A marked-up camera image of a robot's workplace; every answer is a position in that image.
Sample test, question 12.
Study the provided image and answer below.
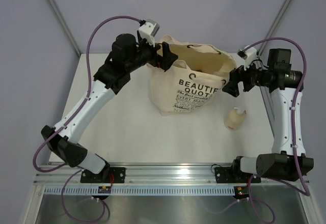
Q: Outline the left aluminium frame post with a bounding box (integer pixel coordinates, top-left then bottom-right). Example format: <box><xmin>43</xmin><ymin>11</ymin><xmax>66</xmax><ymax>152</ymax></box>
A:
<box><xmin>46</xmin><ymin>0</ymin><xmax>82</xmax><ymax>57</ymax></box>

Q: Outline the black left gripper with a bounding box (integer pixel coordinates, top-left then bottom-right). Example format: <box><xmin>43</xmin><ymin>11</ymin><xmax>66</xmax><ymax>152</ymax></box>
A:
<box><xmin>125</xmin><ymin>35</ymin><xmax>177</xmax><ymax>72</ymax></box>

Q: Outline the cream pump lotion bottle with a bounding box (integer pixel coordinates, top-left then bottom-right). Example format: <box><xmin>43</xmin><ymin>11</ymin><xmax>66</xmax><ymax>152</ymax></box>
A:
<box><xmin>224</xmin><ymin>107</ymin><xmax>247</xmax><ymax>130</ymax></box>

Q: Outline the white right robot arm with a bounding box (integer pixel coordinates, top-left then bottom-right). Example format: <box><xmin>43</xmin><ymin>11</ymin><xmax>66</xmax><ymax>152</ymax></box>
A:
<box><xmin>222</xmin><ymin>48</ymin><xmax>314</xmax><ymax>182</ymax></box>

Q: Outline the aluminium mounting rail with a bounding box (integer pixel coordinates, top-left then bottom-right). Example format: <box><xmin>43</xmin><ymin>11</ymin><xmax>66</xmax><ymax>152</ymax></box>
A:
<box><xmin>33</xmin><ymin>161</ymin><xmax>310</xmax><ymax>186</ymax></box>

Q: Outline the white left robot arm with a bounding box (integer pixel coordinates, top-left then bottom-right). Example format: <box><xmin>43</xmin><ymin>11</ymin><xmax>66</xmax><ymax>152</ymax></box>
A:
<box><xmin>41</xmin><ymin>34</ymin><xmax>178</xmax><ymax>183</ymax></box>

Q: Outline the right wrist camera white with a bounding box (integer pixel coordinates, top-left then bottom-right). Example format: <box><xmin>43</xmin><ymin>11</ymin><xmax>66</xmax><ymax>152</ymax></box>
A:
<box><xmin>237</xmin><ymin>47</ymin><xmax>257</xmax><ymax>70</ymax></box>

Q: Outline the cream canvas tote bag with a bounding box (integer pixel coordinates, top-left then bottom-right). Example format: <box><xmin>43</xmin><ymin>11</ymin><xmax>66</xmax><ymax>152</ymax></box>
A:
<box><xmin>148</xmin><ymin>35</ymin><xmax>236</xmax><ymax>115</ymax></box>

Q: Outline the white slotted cable duct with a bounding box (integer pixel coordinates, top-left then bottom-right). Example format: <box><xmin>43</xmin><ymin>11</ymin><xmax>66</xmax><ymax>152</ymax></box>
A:
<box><xmin>44</xmin><ymin>185</ymin><xmax>235</xmax><ymax>196</ymax></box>

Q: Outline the right aluminium frame post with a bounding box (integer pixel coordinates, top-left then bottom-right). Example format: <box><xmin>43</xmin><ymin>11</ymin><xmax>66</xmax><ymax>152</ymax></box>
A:
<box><xmin>256</xmin><ymin>0</ymin><xmax>306</xmax><ymax>56</ymax></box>

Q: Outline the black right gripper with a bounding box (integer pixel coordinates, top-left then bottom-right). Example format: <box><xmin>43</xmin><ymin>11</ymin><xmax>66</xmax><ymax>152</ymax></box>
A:
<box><xmin>223</xmin><ymin>57</ymin><xmax>272</xmax><ymax>98</ymax></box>

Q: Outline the aluminium frame post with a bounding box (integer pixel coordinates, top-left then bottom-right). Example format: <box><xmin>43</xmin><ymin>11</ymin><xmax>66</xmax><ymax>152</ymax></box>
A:
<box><xmin>256</xmin><ymin>0</ymin><xmax>306</xmax><ymax>56</ymax></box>
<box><xmin>46</xmin><ymin>0</ymin><xmax>82</xmax><ymax>57</ymax></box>

